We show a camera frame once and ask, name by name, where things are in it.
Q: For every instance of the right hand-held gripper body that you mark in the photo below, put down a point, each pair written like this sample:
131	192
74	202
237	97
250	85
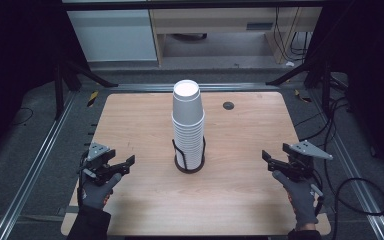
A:
301	158

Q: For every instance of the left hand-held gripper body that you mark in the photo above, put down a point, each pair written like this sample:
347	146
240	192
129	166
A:
97	156

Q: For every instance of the stack of white paper cups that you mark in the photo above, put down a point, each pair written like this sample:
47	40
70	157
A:
187	113

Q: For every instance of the person's left hand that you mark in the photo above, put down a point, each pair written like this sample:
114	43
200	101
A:
96	195

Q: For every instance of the yellow black striped tape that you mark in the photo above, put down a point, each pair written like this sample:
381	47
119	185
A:
301	96
92	98

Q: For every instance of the round black table grommet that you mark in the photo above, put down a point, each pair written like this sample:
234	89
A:
228	105

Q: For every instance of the black metal stand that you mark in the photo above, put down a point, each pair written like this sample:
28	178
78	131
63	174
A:
326	90
59	93

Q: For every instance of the white cabinet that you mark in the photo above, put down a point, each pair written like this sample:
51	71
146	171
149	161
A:
113	35

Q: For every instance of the aluminium floor rail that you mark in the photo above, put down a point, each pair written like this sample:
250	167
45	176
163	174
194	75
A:
30	173
353	176

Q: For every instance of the aluminium cross rail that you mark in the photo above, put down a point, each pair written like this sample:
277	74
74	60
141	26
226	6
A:
140	87

